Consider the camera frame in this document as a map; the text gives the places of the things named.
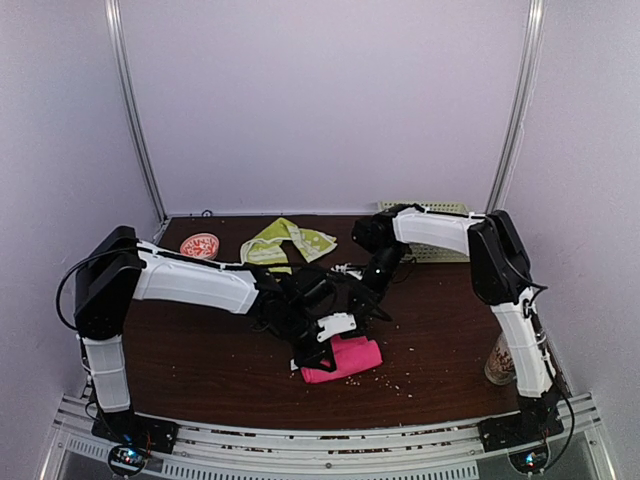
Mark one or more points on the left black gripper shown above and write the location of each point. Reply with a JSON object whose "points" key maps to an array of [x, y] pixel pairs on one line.
{"points": [[308, 359]]}

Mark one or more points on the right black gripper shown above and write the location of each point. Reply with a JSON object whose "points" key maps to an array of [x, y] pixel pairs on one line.
{"points": [[369, 293]]}

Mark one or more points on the pink towel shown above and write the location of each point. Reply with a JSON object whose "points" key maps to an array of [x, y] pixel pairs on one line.
{"points": [[352, 356]]}

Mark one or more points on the green patterned towel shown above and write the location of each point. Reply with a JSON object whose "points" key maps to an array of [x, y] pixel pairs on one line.
{"points": [[267, 247]]}

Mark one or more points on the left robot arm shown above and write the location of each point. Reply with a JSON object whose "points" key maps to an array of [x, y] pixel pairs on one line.
{"points": [[123, 269]]}

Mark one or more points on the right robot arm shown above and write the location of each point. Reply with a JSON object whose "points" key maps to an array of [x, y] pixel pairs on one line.
{"points": [[501, 279]]}

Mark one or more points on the green plastic basket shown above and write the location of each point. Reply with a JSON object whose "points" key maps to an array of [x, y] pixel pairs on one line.
{"points": [[435, 207]]}

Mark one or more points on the cream mug red pattern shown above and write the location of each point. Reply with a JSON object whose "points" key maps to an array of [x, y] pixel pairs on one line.
{"points": [[499, 367]]}

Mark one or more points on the red patterned bowl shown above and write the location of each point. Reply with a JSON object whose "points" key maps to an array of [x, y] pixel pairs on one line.
{"points": [[201, 246]]}

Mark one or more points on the left circuit board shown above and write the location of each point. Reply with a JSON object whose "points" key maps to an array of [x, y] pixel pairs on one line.
{"points": [[126, 460]]}

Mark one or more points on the circuit board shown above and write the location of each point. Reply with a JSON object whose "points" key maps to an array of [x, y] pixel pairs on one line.
{"points": [[126, 460], [530, 461]]}

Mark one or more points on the right circuit board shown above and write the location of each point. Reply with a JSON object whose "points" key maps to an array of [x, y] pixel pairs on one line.
{"points": [[530, 461]]}

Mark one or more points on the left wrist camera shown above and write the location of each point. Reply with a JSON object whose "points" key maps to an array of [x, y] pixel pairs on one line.
{"points": [[334, 324]]}

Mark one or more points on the aluminium front rail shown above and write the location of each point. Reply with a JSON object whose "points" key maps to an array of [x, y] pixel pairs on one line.
{"points": [[451, 450]]}

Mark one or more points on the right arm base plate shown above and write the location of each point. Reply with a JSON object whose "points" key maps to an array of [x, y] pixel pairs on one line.
{"points": [[515, 430]]}

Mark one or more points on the right aluminium corner post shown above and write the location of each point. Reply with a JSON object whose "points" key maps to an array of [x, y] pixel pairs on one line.
{"points": [[522, 95]]}

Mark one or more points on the aluminium corner post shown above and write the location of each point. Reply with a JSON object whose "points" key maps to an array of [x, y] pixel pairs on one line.
{"points": [[522, 95], [133, 118]]}

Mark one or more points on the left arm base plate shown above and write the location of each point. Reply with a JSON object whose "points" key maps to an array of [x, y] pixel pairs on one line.
{"points": [[129, 428]]}

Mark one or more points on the left aluminium corner post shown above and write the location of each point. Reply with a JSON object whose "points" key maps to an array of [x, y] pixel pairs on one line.
{"points": [[133, 118]]}

